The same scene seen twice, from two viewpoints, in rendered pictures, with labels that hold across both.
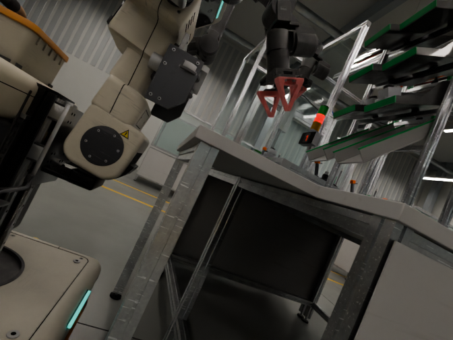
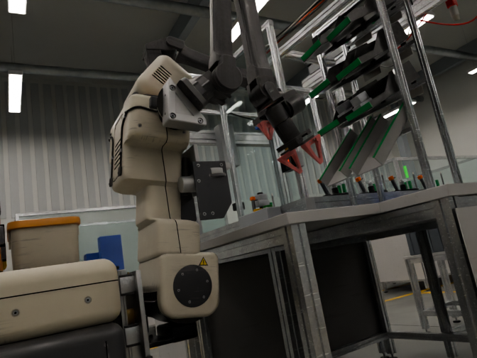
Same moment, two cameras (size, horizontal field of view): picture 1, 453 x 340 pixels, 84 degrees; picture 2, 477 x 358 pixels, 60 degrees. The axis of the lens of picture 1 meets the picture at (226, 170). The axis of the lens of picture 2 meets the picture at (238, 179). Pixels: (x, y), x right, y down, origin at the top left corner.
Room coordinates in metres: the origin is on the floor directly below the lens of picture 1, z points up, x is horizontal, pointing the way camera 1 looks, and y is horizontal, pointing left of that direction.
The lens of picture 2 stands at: (-0.42, 0.47, 0.74)
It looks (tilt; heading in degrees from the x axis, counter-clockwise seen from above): 12 degrees up; 343
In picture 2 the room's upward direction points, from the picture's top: 10 degrees counter-clockwise
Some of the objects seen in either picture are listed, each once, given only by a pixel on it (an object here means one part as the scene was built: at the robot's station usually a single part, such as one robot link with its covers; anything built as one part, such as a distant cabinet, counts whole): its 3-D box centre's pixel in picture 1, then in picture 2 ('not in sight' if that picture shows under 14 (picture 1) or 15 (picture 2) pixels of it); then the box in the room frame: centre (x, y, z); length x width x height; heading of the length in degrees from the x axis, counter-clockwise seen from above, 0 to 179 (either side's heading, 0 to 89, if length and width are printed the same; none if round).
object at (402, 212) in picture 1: (352, 227); (384, 222); (1.32, -0.73, 0.85); 1.50 x 1.41 x 0.03; 17
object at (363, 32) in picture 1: (331, 102); (287, 114); (1.41, -0.39, 1.46); 0.03 x 0.03 x 1.00; 17
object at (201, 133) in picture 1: (260, 181); (295, 231); (1.03, -0.15, 0.84); 0.90 x 0.70 x 0.03; 13
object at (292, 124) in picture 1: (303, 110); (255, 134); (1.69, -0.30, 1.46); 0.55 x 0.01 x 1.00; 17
